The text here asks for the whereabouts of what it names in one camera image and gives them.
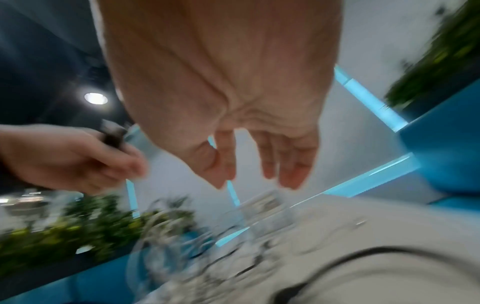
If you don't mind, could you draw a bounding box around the person's left hand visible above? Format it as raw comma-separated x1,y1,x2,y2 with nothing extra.
0,122,149,195

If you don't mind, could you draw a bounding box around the person's right hand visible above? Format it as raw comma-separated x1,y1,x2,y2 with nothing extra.
87,0,344,191

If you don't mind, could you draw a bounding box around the tangle of white cables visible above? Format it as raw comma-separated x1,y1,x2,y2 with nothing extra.
127,196,369,304

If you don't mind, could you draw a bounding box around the white mini drawer box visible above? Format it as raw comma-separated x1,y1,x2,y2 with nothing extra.
235,189,297,235

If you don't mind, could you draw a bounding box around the dark planter box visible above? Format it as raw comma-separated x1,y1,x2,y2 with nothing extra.
402,86,472,123
0,252,131,296

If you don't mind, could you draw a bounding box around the black marker wristband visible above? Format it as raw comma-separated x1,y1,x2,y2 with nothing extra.
0,157,18,194

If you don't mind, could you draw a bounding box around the black ceiling spotlight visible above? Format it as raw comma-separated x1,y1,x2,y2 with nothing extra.
82,92,110,106

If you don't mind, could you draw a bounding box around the white roller blind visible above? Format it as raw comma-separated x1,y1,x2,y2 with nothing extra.
224,59,410,209
127,124,241,214

